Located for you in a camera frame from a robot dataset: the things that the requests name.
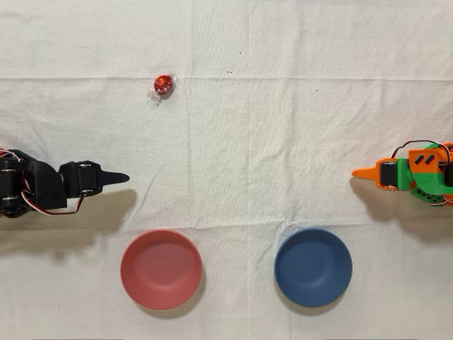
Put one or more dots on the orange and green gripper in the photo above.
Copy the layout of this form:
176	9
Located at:
388	174

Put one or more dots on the red candy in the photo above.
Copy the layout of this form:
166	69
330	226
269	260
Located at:
163	83

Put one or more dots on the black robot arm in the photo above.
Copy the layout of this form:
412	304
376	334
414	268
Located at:
39	184

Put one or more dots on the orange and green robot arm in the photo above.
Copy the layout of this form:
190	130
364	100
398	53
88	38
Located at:
430	177

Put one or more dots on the red bowl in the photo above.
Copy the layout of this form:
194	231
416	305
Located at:
161	270

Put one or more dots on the blue bowl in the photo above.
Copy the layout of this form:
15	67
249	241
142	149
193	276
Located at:
313	267

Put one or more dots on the white tablecloth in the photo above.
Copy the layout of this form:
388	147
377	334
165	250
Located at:
247	141

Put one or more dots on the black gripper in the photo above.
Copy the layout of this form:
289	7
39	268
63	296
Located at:
85	178

